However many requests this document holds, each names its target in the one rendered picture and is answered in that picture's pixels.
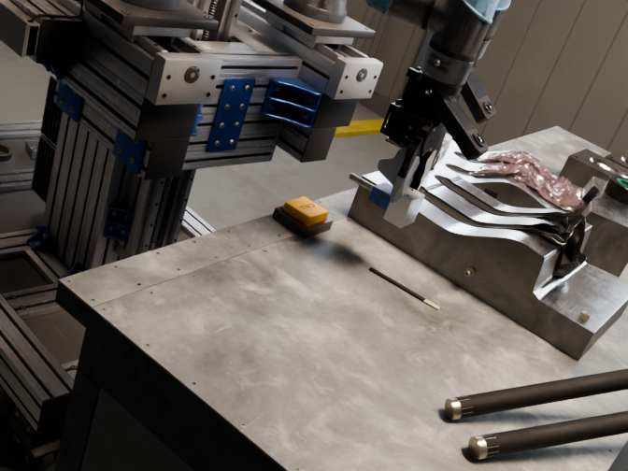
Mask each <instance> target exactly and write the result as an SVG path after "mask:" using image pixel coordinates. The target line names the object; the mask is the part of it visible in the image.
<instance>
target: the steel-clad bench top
mask: <svg viewBox="0 0 628 471"><path fill-rule="evenodd" d="M488 148H489V149H488V151H487V152H489V151H504V150H516V151H525V152H527V153H529V154H531V155H532V156H534V157H535V158H536V159H537V160H539V161H540V162H542V164H543V165H545V166H546V167H547V168H548V169H550V170H551V171H552V172H553V173H555V174H556V175H557V176H559V175H560V173H561V171H562V169H563V167H564V164H565V162H566V160H567V158H568V156H569V155H571V154H574V153H576V152H579V151H581V150H585V149H588V150H591V151H593V152H595V153H597V154H599V155H601V156H603V157H606V156H607V155H608V154H611V152H609V151H607V150H604V149H602V148H600V147H598V146H596V145H594V144H593V143H591V142H589V141H587V140H585V139H583V138H580V137H578V136H575V135H573V134H571V133H569V132H567V131H565V130H564V129H562V128H560V127H558V126H555V127H552V128H549V129H546V130H543V131H540V132H536V133H533V134H530V135H528V136H522V137H519V138H516V139H512V140H509V141H507V142H504V143H500V144H497V145H494V146H491V147H488ZM357 189H358V187H357V188H354V189H351V190H348V191H344V192H342V193H337V194H333V195H330V196H327V197H324V198H321V199H318V200H315V201H313V202H314V203H316V204H317V205H319V206H320V207H323V208H324V209H326V210H327V211H328V215H327V217H328V218H330V219H331V220H333V223H332V226H331V229H330V230H328V231H326V232H323V233H320V234H317V235H314V236H311V237H308V238H306V239H304V238H302V237H301V236H300V235H298V234H297V233H295V232H294V231H292V230H291V229H289V228H288V227H286V226H285V225H283V224H282V223H280V222H279V221H277V220H275V219H274V218H272V216H273V213H272V214H269V215H266V216H263V217H260V218H257V219H254V220H250V221H245V222H242V223H239V224H236V225H233V226H230V227H226V228H223V229H220V230H218V231H214V232H211V233H208V234H205V235H200V236H197V237H194V238H190V239H187V240H184V241H181V242H178V243H175V244H172V245H169V246H165V247H162V248H159V249H157V250H151V251H148V252H145V253H141V254H138V255H136V256H133V257H129V258H126V259H123V260H120V261H117V262H114V263H111V264H105V265H102V266H99V267H96V268H93V269H90V270H87V271H84V272H80V273H77V274H75V275H72V276H68V277H65V278H60V279H58V282H59V283H61V284H62V285H63V286H64V287H65V288H67V290H69V291H70V292H71V293H72V294H74V295H75V296H76V297H77V298H78V299H79V300H80V301H81V302H83V303H84V304H85V305H86V306H87V307H89V308H90V309H91V310H92V311H93V312H95V313H96V314H97V315H98V316H99V317H101V318H102V319H103V320H104V321H106V322H107V323H108V324H109V325H110V326H112V327H113V328H114V329H115V330H116V331H118V332H119V333H120V334H121V335H123V336H124V337H125V338H126V339H127V340H129V341H130V342H131V343H132V344H133V345H135V346H136V347H137V348H138V349H139V350H141V351H142V352H143V353H144V354H145V355H147V356H148V357H149V358H150V359H151V360H153V361H154V362H155V363H156V364H158V365H159V366H160V367H161V368H162V369H163V370H164V371H165V372H166V373H167V374H169V375H170V376H171V377H172V378H174V379H175V380H176V381H177V382H178V383H180V384H181V385H182V386H183V387H184V388H186V389H187V390H188V391H189V392H190V393H192V394H193V395H194V396H195V397H197V398H198V399H199V400H200V401H201V402H202V403H204V404H205V405H206V406H207V407H209V408H210V409H211V410H212V411H213V412H215V413H216V414H217V415H218V416H219V417H221V418H222V419H223V420H224V421H226V422H227V423H228V424H229V425H230V426H232V427H233V428H234V429H235V430H236V431H238V432H239V433H240V434H241V435H242V436H244V437H245V438H246V439H247V440H248V441H249V442H250V443H251V444H252V445H253V446H255V447H256V448H257V449H258V450H260V451H261V452H262V453H263V454H264V455H266V456H267V457H268V458H269V459H270V460H272V461H273V462H274V463H275V464H277V465H278V466H279V467H280V468H281V469H283V470H284V471H607V470H608V469H609V467H610V466H611V465H612V464H613V462H614V461H615V459H616V458H617V456H618V455H619V453H620V452H621V450H622V448H623V447H624V445H625V443H626V442H627V440H628V433H626V434H620V435H611V436H605V437H600V438H595V439H590V440H584V441H579V442H574V443H568V444H563V445H558V446H553V447H547V448H542V449H537V450H527V451H522V452H517V453H511V454H506V455H501V456H495V457H491V458H485V459H479V460H475V459H474V458H473V457H472V456H471V454H470V452H469V448H468V441H469V439H470V437H472V436H478V435H487V434H493V433H499V432H504V431H510V430H516V429H521V428H527V427H533V426H538V425H544V424H550V423H555V422H561V421H571V420H577V419H583V418H589V417H594V416H600V415H606V414H611V413H617V412H623V411H628V390H623V391H617V392H608V393H602V394H597V395H592V396H586V397H580V398H576V399H570V400H564V401H560V402H554V403H548V404H544V405H538V406H532V407H523V408H517V409H512V410H507V411H501V412H496V413H491V414H485V415H479V416H475V417H469V418H463V419H459V420H450V419H449V418H448V416H447V414H446V411H445V401H446V400H447V399H448V398H453V397H458V396H464V395H469V394H475V393H485V392H491V391H497V390H503V389H508V388H514V387H520V386H525V385H531V384H537V383H542V382H548V381H554V380H559V379H565V378H575V377H581V376H587V375H592V374H598V373H604V372H609V371H615V370H621V369H626V368H628V306H627V307H626V309H625V310H624V311H623V313H622V315H621V316H620V317H619V318H618V320H617V321H616V322H615V323H614V324H613V325H612V326H611V327H610V328H609V329H608V330H607V331H606V332H605V333H604V334H603V335H602V336H601V337H600V338H599V339H598V340H597V341H596V343H595V344H594V345H593V346H592V347H591V348H590V349H589V350H588V351H587V352H586V353H585V354H584V355H583V356H582V357H581V358H580V359H579V360H578V361H577V360H576V359H574V358H572V357H571V356H569V355H568V354H566V353H564V352H563V351H561V350H559V349H557V348H556V347H554V346H553V345H551V344H550V343H549V342H547V341H546V340H544V339H543V338H541V337H539V336H538V335H536V334H534V333H532V332H531V331H529V330H528V329H526V328H525V327H523V326H521V325H520V324H518V323H517V322H515V321H513V320H512V319H510V318H509V317H507V316H506V315H504V314H503V313H501V312H500V311H498V310H496V309H495V308H493V307H491V306H489V305H488V304H486V303H485V302H483V301H481V300H480V299H478V298H477V297H476V296H474V295H473V294H471V293H469V292H468V291H466V290H464V289H463V288H461V287H460V286H458V285H456V284H455V283H453V282H452V281H450V280H448V279H447V278H445V277H443V276H442V275H440V274H438V273H437V272H436V271H435V270H433V269H431V268H430V267H428V266H427V265H425V264H423V263H421V262H420V261H418V260H416V259H415V258H413V257H412V256H410V255H409V254H407V253H405V252H404V251H402V250H400V249H398V248H397V247H396V246H395V245H393V244H391V243H390V242H388V241H387V240H385V239H384V238H382V237H380V236H379V235H377V234H375V233H373V232H372V231H370V230H369V229H367V228H365V227H364V226H362V225H361V224H360V223H359V222H357V221H355V220H353V219H352V218H350V217H348V214H349V211H350V207H351V204H352V201H353V199H354V196H355V194H356V192H357ZM370 267H373V268H375V269H376V270H378V271H379V272H380V273H382V274H384V275H386V276H387V277H389V278H391V279H393V280H395V281H397V282H398V283H400V284H402V285H403V286H405V287H407V288H409V289H410V290H411V291H413V292H414V293H417V294H419V295H420V296H422V297H424V298H425V299H427V300H429V301H431V302H432V303H434V304H436V305H437V306H439V307H440V309H439V310H436V309H434V308H433V307H430V306H428V305H427V304H425V303H423V302H422V301H421V300H419V299H418V298H416V297H414V296H412V295H411V294H409V293H407V292H405V291H403V290H402V289H400V288H398V287H396V286H395V285H393V284H391V283H390V282H389V281H387V280H385V279H384V278H381V277H380V276H378V275H376V274H375V273H373V272H371V271H369V268H370Z"/></svg>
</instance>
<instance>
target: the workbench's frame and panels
mask: <svg viewBox="0 0 628 471"><path fill-rule="evenodd" d="M55 302H56V303H57V304H58V305H59V306H60V307H62V308H63V309H64V310H65V311H66V312H67V313H69V314H70V315H71V316H72V317H73V318H75V319H76V320H77V321H78V322H79V323H81V324H82V325H83V326H84V327H85V328H86V330H85V334H84V338H83V342H82V346H81V351H80V355H79V359H78V368H77V373H76V376H75V381H74V385H73V390H72V393H71V397H70V402H69V406H68V410H67V414H66V419H65V423H64V430H63V435H62V439H61V444H60V448H59V452H58V456H57V460H56V465H55V468H54V471H284V470H283V469H281V468H280V467H279V466H278V465H277V464H275V463H274V462H273V461H272V460H270V459H269V458H268V457H267V456H266V455H264V454H263V453H262V452H261V451H260V450H258V449H257V448H256V447H255V446H253V445H252V444H251V443H250V442H249V441H248V440H247V439H246V438H245V437H244V436H242V435H241V434H240V433H239V432H238V431H236V430H235V429H234V428H233V427H232V426H230V425H229V424H228V423H227V422H226V421H224V420H223V419H222V418H221V417H219V416H218V415H217V414H216V413H215V412H213V411H212V410H211V409H210V408H209V407H207V406H206V405H205V404H204V403H202V402H201V401H200V400H199V399H198V398H197V397H195V396H194V395H193V394H192V393H191V392H189V391H188V390H187V389H186V388H184V387H183V386H182V385H181V384H180V383H178V382H177V381H176V380H175V379H174V378H172V377H171V376H170V375H169V374H167V373H166V372H165V371H164V370H163V369H162V368H161V367H160V366H159V365H158V364H156V363H155V362H154V361H153V360H151V359H150V358H149V357H148V356H147V355H145V354H144V353H143V352H142V351H141V350H139V349H138V348H137V347H136V346H135V345H133V344H132V343H131V342H130V341H129V340H127V339H126V338H125V337H124V336H123V335H121V334H120V333H119V332H118V331H116V330H115V329H114V328H113V327H112V326H110V325H109V324H108V323H107V322H106V321H104V320H103V319H102V318H101V317H99V316H98V315H97V314H96V313H95V312H93V311H92V310H91V309H90V308H89V307H87V306H86V305H85V304H84V303H83V302H81V301H80V300H79V299H78V298H77V297H76V296H75V295H74V294H72V293H71V292H70V291H69V290H67V288H65V287H64V286H63V285H62V284H61V283H58V288H57V293H56V297H55Z"/></svg>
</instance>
